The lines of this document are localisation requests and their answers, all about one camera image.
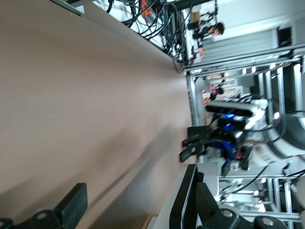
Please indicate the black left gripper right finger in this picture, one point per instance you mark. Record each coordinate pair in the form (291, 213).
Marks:
(206, 205)

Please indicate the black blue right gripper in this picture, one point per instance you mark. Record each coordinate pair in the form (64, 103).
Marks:
(226, 140)

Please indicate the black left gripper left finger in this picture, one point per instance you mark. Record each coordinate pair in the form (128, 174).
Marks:
(71, 205)

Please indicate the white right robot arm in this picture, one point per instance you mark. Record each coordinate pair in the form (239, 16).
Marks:
(286, 138)

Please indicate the person with pink headwear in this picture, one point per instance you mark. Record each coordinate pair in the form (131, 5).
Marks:
(215, 91)

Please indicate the person with dark hair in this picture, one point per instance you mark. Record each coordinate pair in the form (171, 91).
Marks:
(215, 29)

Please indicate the aluminium profile frame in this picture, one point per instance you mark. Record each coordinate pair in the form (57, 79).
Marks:
(197, 100)

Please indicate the black bar wrist camera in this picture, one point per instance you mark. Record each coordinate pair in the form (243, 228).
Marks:
(228, 108)

